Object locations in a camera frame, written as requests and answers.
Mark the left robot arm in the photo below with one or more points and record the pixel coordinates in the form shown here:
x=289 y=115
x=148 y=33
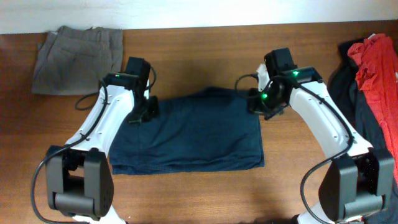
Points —
x=78 y=179

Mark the red garment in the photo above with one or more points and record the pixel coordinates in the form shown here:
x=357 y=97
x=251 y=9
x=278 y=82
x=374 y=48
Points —
x=376 y=77

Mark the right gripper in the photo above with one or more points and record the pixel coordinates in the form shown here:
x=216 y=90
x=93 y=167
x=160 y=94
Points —
x=254 y=106

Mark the dark grey garment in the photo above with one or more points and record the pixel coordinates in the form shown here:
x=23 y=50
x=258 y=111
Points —
x=352 y=103

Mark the black garment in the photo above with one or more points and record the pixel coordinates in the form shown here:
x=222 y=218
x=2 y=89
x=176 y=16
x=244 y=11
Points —
x=343 y=50

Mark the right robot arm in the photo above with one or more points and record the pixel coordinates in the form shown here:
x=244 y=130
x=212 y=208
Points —
x=355 y=180

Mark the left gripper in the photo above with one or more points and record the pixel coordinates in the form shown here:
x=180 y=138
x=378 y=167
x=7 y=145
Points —
x=154 y=111

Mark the navy blue shorts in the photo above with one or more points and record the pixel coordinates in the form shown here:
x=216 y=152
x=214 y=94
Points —
x=208 y=131

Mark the folded grey shorts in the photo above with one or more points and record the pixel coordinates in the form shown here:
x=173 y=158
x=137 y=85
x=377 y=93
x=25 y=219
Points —
x=72 y=61

